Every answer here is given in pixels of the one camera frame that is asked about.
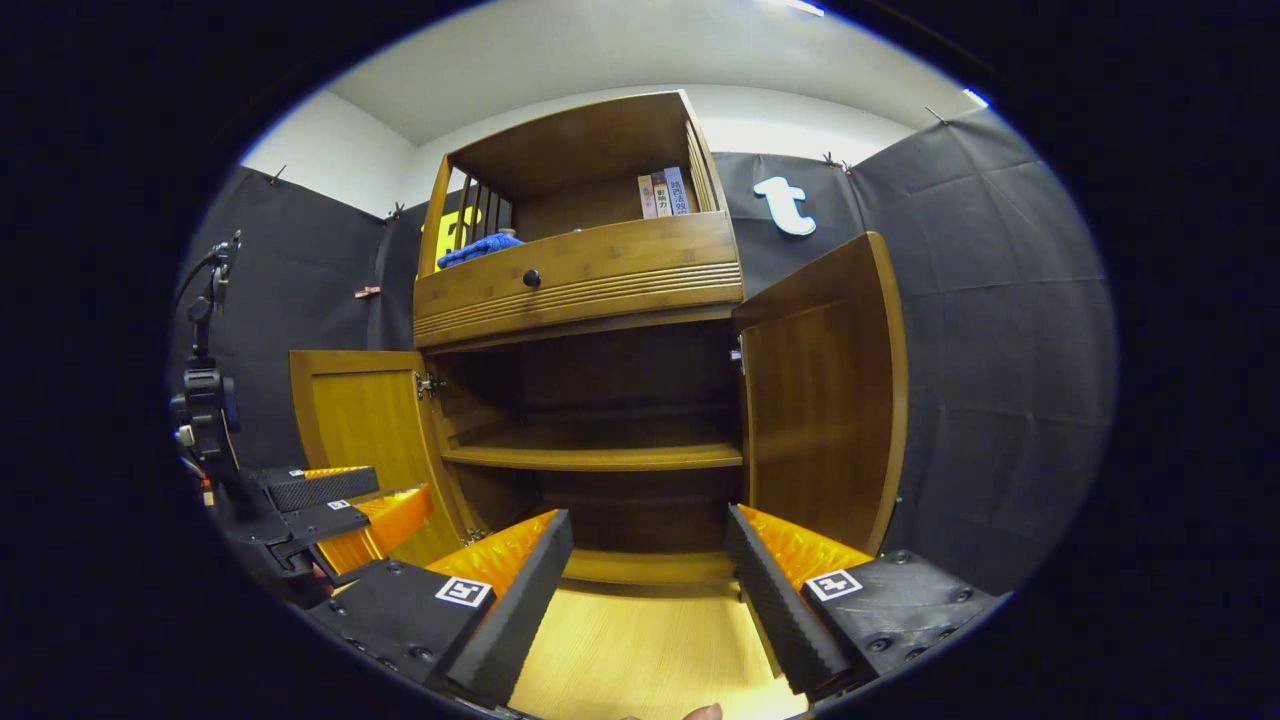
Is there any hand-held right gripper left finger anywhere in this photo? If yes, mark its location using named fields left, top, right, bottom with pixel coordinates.
left=305, top=508, right=575, bottom=707

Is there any wooden cabinet shelf board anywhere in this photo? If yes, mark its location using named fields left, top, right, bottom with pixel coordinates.
left=441, top=439, right=745, bottom=472

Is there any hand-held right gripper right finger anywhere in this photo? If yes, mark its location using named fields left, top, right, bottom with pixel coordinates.
left=724, top=503, right=1004, bottom=701

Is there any wooden ribbed drawer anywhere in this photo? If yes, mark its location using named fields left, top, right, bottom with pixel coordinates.
left=413, top=210, right=745, bottom=350

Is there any wooden shoe cabinet door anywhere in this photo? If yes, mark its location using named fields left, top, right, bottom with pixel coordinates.
left=290, top=349, right=472, bottom=572
left=733, top=232, right=910, bottom=557

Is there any blue cloth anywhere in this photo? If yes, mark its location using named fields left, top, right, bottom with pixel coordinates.
left=437, top=232, right=526, bottom=271

